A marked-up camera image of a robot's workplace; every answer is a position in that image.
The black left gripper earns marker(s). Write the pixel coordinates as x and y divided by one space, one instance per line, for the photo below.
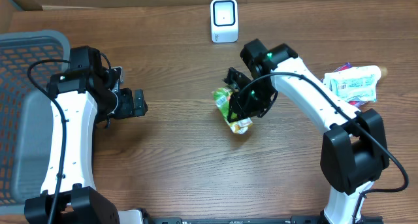
129 104

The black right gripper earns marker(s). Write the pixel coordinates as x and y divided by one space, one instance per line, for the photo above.
238 95

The green yellow snack packet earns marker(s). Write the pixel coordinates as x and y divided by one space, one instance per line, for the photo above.
222 97

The purple Carefree pad pack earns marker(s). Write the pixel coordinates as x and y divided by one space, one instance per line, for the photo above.
344 67

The teal wet wipes pack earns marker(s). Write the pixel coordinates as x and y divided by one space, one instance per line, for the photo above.
355 89

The white tube with gold cap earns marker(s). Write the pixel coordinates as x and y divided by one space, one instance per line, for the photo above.
356 72

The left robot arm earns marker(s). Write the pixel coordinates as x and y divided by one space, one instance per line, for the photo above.
84 94

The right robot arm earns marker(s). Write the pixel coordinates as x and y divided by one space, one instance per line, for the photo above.
354 142

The white barcode scanner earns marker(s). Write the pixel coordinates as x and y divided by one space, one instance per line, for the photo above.
224 21

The grey plastic mesh basket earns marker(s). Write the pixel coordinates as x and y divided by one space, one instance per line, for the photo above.
26 114

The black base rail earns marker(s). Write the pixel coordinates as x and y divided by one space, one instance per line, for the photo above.
148 219

